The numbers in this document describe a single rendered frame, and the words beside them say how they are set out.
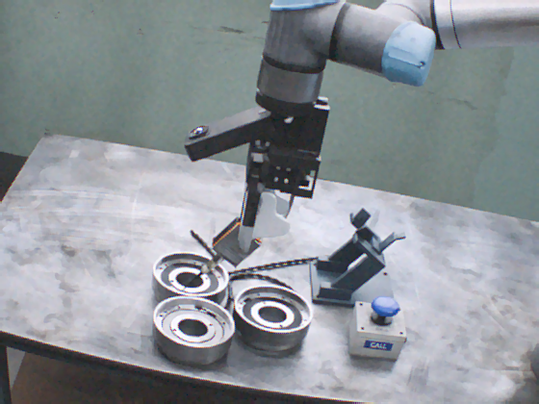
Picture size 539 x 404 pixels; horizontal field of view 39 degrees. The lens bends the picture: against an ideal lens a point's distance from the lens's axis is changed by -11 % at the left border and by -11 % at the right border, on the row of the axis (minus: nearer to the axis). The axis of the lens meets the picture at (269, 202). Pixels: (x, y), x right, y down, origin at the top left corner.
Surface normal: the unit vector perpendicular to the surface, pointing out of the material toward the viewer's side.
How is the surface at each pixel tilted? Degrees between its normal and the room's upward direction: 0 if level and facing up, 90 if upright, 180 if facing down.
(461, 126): 90
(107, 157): 0
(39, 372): 0
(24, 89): 90
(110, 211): 0
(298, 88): 91
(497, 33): 109
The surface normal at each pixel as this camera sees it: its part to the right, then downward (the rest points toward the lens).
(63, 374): 0.18, -0.86
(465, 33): -0.25, 0.70
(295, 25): -0.34, 0.41
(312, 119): 0.00, 0.49
